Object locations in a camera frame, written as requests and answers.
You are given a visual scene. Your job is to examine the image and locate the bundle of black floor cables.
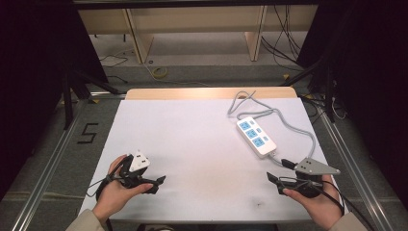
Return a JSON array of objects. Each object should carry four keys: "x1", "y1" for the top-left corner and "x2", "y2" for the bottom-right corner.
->
[{"x1": 260, "y1": 4, "x2": 310, "y2": 69}]

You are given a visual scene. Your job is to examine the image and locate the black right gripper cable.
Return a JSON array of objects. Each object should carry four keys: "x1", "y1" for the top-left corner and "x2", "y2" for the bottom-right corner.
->
[{"x1": 278, "y1": 176, "x2": 377, "y2": 231}]

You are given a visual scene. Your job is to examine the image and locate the thin black floor cable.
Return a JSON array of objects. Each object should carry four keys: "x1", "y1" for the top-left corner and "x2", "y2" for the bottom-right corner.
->
[{"x1": 98, "y1": 53, "x2": 129, "y2": 85}]

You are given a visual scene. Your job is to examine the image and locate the black metal stand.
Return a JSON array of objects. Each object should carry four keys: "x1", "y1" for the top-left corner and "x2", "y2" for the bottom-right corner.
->
[
  {"x1": 281, "y1": 56, "x2": 337, "y2": 124},
  {"x1": 61, "y1": 68, "x2": 123, "y2": 131}
]

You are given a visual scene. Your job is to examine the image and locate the grey power strip cable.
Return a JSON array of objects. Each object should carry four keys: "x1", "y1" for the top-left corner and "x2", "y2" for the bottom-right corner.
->
[{"x1": 227, "y1": 90, "x2": 318, "y2": 168}]

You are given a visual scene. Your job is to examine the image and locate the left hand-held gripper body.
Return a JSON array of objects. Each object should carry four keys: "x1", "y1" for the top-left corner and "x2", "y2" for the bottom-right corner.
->
[{"x1": 118, "y1": 149, "x2": 152, "y2": 190}]

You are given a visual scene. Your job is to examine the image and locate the yellow tape roll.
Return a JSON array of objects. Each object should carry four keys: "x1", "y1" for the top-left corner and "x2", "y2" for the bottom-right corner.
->
[{"x1": 151, "y1": 65, "x2": 168, "y2": 80}]

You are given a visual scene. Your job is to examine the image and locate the white table mat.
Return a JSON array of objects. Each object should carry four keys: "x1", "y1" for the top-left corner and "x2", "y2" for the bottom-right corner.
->
[{"x1": 78, "y1": 97, "x2": 349, "y2": 224}]

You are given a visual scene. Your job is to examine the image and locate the light wooden desk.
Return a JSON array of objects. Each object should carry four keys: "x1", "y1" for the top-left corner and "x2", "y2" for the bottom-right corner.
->
[{"x1": 77, "y1": 4, "x2": 319, "y2": 64}]

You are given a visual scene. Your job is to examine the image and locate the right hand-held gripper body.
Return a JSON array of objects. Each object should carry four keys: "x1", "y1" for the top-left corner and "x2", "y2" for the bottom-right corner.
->
[{"x1": 282, "y1": 156, "x2": 342, "y2": 199}]

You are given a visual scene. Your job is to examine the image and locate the person's left hand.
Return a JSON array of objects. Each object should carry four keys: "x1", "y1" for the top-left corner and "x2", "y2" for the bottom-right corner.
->
[{"x1": 92, "y1": 154, "x2": 155, "y2": 222}]

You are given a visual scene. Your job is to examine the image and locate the white power strip blue sockets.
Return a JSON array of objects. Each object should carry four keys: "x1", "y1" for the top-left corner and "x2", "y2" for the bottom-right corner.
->
[{"x1": 236, "y1": 116, "x2": 278, "y2": 159}]

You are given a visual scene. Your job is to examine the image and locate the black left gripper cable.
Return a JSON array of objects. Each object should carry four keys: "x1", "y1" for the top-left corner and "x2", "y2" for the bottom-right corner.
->
[{"x1": 85, "y1": 156, "x2": 133, "y2": 200}]

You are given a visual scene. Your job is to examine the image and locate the black curtain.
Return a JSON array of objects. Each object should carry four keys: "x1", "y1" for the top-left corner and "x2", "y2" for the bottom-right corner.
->
[
  {"x1": 0, "y1": 0, "x2": 109, "y2": 201},
  {"x1": 295, "y1": 0, "x2": 408, "y2": 203}
]

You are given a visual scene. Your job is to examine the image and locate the aluminium rail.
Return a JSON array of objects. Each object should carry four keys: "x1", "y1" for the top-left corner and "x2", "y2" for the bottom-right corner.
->
[
  {"x1": 301, "y1": 94, "x2": 396, "y2": 231},
  {"x1": 11, "y1": 92, "x2": 127, "y2": 231}
]

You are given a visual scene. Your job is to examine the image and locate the person's right hand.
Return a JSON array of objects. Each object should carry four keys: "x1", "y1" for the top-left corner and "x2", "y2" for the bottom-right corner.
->
[{"x1": 282, "y1": 174, "x2": 344, "y2": 231}]

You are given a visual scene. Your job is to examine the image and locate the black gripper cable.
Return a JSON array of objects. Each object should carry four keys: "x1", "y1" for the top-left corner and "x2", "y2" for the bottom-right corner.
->
[
  {"x1": 278, "y1": 176, "x2": 377, "y2": 231},
  {"x1": 85, "y1": 156, "x2": 133, "y2": 200}
]

